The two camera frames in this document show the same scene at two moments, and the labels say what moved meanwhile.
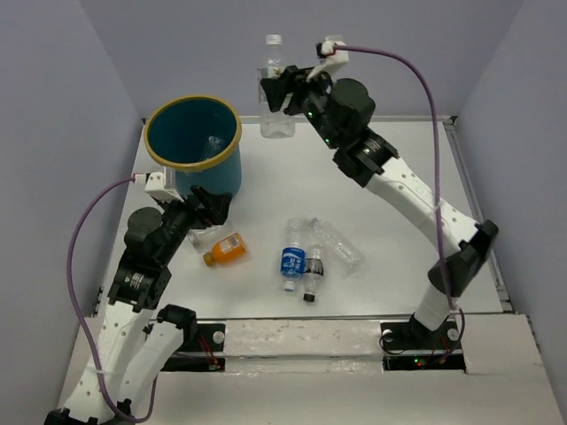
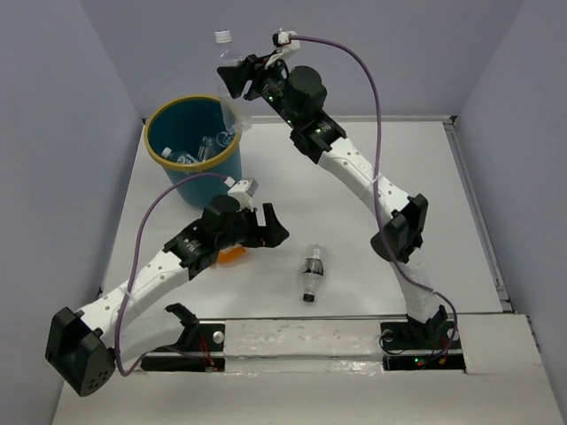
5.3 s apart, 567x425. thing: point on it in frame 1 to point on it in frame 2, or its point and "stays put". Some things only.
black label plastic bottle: [313, 274] stays put
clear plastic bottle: [275, 124] to [224, 138]
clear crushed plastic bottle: [336, 246] to [236, 118]
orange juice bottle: [229, 249] stays put
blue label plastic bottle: [292, 263] to [181, 158]
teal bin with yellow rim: [199, 136] stays put
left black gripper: [214, 211] to [274, 234]
